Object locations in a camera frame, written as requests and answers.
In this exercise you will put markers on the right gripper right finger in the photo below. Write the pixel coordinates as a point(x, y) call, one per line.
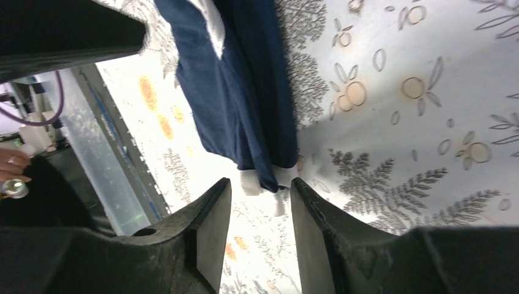
point(338, 253)

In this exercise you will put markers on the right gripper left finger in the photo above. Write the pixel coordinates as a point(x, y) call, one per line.
point(183, 253)

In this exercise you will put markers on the navy blue white-trimmed underwear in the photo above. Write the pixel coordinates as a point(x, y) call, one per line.
point(232, 71)

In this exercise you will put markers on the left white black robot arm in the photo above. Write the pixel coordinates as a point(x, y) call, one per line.
point(43, 36)

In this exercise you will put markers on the person hand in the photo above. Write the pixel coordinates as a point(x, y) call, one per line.
point(13, 164)

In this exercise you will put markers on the floral patterned table mat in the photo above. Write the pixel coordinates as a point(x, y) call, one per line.
point(407, 114)

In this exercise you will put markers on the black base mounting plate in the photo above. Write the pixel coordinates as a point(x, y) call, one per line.
point(145, 194)

